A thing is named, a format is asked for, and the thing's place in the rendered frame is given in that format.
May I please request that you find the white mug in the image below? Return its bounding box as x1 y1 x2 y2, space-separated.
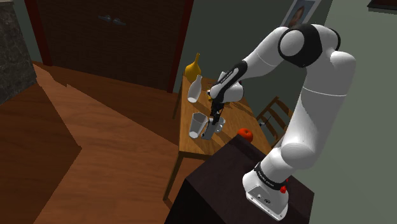
200 117 226 141

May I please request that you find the wooden table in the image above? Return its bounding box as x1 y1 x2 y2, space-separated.
163 75 274 202

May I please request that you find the white bottle vase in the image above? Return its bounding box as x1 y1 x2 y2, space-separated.
187 74 203 104

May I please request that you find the red apple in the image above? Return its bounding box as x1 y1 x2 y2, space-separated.
237 127 254 143

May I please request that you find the yellow gourd vase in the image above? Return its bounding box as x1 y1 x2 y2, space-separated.
184 52 202 82

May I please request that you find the wooden chair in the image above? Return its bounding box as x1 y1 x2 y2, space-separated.
256 95 294 148

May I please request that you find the dark robot stand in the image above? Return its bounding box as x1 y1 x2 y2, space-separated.
164 134 316 224

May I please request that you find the dark wooden double door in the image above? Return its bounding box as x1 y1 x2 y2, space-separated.
24 0 195 94

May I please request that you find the framed portrait picture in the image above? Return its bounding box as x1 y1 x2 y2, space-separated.
280 0 321 29

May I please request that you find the dark marble counter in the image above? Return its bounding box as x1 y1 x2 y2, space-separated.
0 0 38 105

